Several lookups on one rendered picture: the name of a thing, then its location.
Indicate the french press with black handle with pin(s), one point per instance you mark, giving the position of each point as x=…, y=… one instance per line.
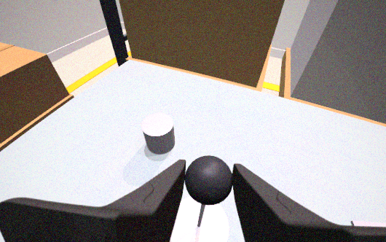
x=208, y=181

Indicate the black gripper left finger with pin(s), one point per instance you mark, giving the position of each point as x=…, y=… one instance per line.
x=147, y=214

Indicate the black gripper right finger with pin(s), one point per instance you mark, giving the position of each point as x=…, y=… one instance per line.
x=268, y=215

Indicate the dark grey cylinder with white top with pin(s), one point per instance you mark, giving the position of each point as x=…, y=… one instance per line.
x=158, y=130

